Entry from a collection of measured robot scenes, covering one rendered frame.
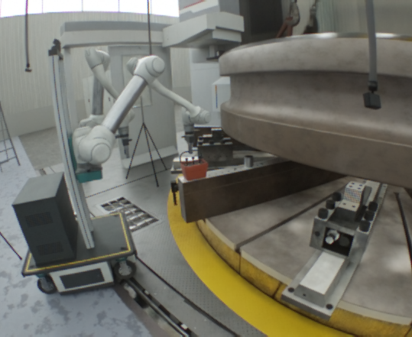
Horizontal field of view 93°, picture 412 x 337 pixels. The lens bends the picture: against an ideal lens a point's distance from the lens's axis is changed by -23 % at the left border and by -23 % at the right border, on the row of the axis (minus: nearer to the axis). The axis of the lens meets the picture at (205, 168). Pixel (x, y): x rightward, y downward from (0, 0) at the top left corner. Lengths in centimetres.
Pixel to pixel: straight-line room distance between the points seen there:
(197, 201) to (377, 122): 149
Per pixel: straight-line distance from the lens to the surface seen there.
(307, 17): 541
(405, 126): 178
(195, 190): 206
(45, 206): 181
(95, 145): 138
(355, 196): 162
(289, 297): 147
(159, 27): 515
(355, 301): 161
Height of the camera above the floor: 145
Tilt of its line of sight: 20 degrees down
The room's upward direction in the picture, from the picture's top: 3 degrees counter-clockwise
